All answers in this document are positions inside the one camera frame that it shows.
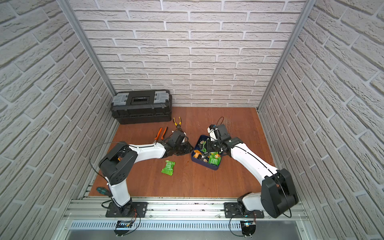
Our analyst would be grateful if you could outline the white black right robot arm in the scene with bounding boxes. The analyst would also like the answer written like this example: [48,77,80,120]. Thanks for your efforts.
[208,125,299,218]

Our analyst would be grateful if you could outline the orange packet in box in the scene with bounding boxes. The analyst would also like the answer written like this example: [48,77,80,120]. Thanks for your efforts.
[193,150,203,160]

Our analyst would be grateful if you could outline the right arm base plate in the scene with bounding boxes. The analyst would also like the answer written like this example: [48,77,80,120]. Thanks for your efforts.
[224,202,265,219]

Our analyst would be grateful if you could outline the green packet in box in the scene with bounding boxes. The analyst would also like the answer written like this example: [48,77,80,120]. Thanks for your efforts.
[209,152,222,166]

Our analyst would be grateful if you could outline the aluminium rail frame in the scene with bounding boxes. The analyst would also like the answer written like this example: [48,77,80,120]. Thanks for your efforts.
[53,197,315,240]

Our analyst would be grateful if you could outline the dark blue storage box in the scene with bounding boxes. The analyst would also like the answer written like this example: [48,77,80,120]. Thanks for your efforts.
[191,135,223,171]

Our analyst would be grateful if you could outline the orange handled pliers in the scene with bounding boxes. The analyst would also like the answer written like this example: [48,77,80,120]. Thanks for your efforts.
[154,127,168,143]

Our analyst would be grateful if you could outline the yellow handled pliers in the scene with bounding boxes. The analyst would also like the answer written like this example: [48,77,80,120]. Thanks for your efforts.
[173,117,183,132]

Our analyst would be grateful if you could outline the controller board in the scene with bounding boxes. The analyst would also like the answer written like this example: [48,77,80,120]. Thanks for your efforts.
[114,221,137,237]
[240,221,256,238]

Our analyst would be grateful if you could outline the right controller board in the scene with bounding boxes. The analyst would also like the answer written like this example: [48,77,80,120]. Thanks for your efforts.
[240,221,256,238]

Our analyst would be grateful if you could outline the left controller board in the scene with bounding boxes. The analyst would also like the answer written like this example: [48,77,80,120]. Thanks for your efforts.
[114,221,137,237]

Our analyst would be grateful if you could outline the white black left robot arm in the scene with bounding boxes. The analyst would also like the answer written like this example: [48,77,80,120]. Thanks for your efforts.
[99,131,194,209]

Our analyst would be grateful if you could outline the black plastic toolbox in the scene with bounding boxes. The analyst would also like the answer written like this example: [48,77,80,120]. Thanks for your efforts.
[111,90,172,125]

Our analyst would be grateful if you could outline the green cookie packet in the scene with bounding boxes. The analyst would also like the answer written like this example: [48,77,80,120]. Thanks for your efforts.
[161,160,176,176]

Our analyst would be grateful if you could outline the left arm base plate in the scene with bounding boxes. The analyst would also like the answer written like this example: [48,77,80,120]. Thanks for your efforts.
[106,202,148,218]

